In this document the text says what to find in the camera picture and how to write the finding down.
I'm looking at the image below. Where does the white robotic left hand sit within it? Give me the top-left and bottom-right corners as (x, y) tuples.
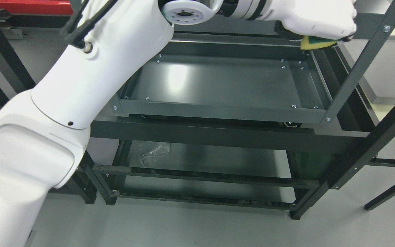
(259, 0), (357, 40)

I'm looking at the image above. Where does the green yellow sponge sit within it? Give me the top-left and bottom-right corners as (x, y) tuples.
(300, 36), (338, 50)

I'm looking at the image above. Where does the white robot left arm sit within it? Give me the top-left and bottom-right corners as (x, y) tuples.
(0, 0), (233, 247)

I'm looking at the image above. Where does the dark grey metal shelf cart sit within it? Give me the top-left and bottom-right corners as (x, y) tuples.
(83, 0), (395, 220)

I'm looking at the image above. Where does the crumpled clear plastic wrap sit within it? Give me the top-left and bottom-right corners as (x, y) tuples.
(137, 141), (171, 167)

